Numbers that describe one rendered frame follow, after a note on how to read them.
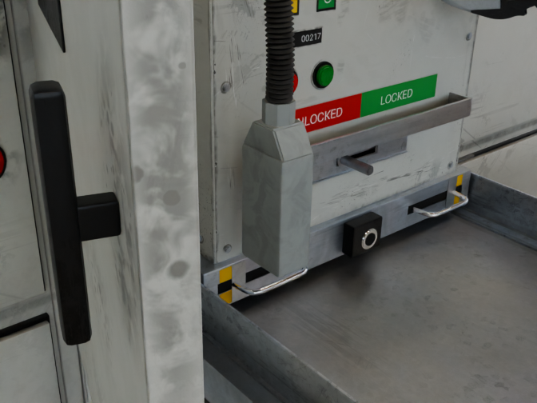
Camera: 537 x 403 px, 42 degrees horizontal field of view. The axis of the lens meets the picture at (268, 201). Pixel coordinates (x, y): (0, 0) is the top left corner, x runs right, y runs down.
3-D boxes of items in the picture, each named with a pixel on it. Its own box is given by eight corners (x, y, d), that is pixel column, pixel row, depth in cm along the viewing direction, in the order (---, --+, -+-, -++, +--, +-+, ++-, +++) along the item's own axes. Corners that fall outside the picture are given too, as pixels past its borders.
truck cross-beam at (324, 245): (467, 201, 120) (471, 169, 117) (204, 315, 89) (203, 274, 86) (443, 191, 123) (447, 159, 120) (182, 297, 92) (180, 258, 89)
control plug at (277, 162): (310, 266, 83) (317, 125, 75) (278, 280, 80) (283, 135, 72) (268, 241, 88) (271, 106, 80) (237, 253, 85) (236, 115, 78)
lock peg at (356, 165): (375, 177, 94) (378, 149, 92) (364, 181, 93) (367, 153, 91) (342, 161, 98) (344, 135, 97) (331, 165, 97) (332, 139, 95)
